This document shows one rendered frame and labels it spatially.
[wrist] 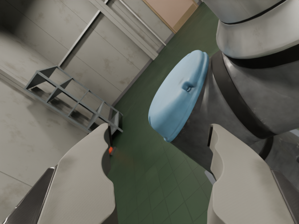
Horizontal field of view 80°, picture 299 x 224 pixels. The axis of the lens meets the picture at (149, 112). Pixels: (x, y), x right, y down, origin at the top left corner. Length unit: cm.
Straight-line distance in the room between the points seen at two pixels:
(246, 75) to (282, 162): 15
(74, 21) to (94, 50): 119
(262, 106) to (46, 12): 803
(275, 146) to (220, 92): 13
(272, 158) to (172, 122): 14
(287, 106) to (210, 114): 6
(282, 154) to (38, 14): 812
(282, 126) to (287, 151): 11
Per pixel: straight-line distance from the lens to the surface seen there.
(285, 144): 31
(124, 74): 765
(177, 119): 20
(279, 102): 19
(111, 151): 410
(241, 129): 20
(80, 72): 782
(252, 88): 18
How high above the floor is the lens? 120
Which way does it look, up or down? 19 degrees down
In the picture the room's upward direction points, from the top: 52 degrees counter-clockwise
